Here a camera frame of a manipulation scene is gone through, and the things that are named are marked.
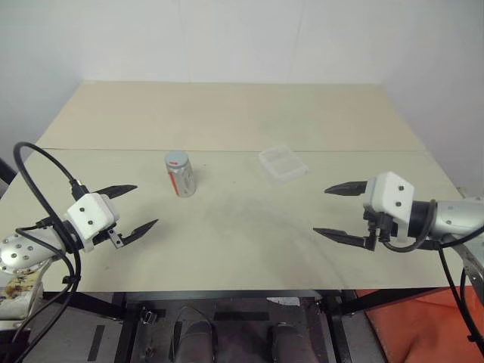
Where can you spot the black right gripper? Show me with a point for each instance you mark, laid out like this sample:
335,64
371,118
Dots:
380,223

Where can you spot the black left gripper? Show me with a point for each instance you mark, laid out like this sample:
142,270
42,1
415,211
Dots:
114,237

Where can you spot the silver can with red stripe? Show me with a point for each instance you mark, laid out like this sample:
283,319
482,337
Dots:
183,183

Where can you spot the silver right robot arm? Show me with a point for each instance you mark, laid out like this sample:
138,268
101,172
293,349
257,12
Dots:
453,219

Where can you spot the clear plastic tray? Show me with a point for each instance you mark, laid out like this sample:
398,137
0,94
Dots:
281,162

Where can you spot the small metal clip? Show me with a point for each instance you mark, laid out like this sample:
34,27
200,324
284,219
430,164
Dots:
149,318

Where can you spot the black tape strip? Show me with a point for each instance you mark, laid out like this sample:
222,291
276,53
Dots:
242,316
96,342

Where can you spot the orange floor mat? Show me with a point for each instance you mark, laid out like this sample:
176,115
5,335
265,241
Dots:
416,332

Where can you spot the dark rounded foot shape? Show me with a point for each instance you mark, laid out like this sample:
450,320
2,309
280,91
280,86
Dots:
287,344
196,340

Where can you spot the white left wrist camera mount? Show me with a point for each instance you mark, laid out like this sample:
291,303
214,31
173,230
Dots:
90,215

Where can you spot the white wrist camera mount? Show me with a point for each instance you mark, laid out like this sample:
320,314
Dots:
389,193
90,215

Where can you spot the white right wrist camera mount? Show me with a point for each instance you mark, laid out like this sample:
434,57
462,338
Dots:
389,193

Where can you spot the black table frame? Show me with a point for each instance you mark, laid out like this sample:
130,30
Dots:
125,329

